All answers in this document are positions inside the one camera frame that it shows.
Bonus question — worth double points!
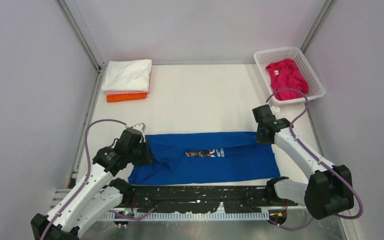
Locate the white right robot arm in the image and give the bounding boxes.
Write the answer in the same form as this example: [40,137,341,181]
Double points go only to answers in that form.
[252,104,357,220]

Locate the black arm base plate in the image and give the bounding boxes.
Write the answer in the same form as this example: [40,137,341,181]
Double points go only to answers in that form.
[118,185,297,214]

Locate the white slotted cable duct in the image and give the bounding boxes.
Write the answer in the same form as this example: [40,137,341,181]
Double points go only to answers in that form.
[99,210,272,222]

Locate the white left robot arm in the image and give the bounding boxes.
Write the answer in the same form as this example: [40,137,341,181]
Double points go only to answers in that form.
[30,123,154,240]

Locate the folded orange t-shirt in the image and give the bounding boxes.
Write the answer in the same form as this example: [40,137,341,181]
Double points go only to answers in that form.
[106,92,148,103]

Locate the folded white t-shirt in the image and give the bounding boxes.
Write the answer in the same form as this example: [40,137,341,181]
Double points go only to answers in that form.
[101,59,153,92]

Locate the blue panda print t-shirt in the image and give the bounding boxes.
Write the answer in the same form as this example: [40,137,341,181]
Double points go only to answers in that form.
[128,131,280,186]

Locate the white plastic laundry basket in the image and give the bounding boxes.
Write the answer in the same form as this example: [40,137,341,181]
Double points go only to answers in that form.
[253,47,326,107]

